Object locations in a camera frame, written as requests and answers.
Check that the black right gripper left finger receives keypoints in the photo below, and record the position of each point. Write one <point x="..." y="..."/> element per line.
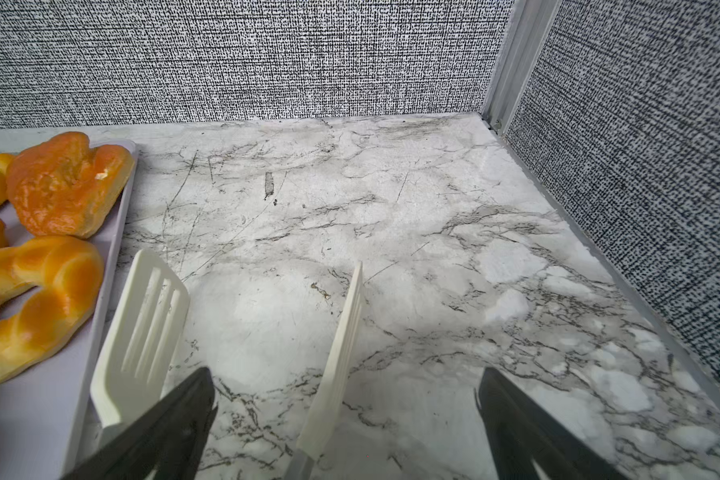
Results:
<point x="166" y="442"/>

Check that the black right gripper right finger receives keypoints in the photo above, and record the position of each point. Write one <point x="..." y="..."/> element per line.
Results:
<point x="525" y="440"/>

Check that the white steel food tongs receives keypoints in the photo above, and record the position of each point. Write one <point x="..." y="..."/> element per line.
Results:
<point x="133" y="362"/>

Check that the ring shaped braided bread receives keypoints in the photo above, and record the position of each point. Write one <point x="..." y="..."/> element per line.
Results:
<point x="48" y="288"/>

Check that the lilac plastic tray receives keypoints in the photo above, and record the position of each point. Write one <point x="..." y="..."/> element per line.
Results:
<point x="42" y="409"/>

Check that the orange triangular pastry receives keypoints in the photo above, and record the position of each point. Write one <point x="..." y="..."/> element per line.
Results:
<point x="64" y="186"/>

